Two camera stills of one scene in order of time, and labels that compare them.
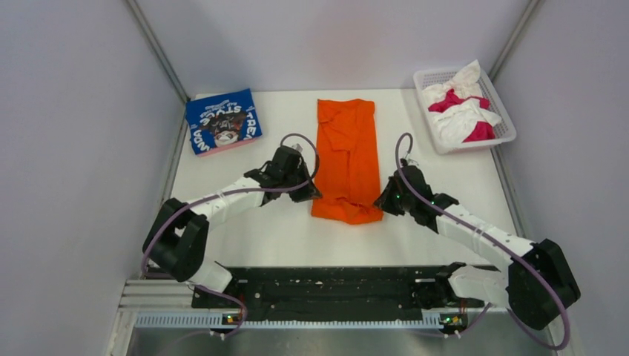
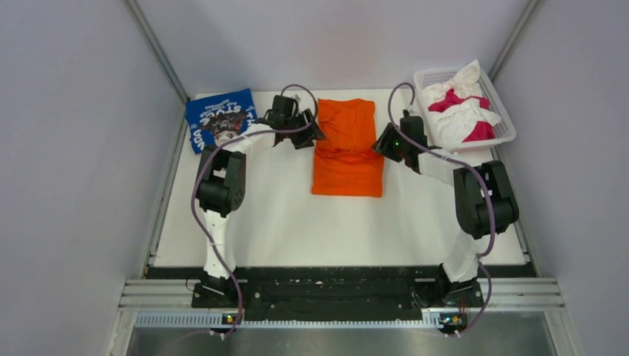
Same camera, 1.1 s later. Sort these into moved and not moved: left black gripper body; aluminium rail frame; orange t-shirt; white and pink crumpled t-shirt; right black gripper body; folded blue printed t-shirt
Moved: right black gripper body; left black gripper body; orange t-shirt
Not moved: white and pink crumpled t-shirt; aluminium rail frame; folded blue printed t-shirt
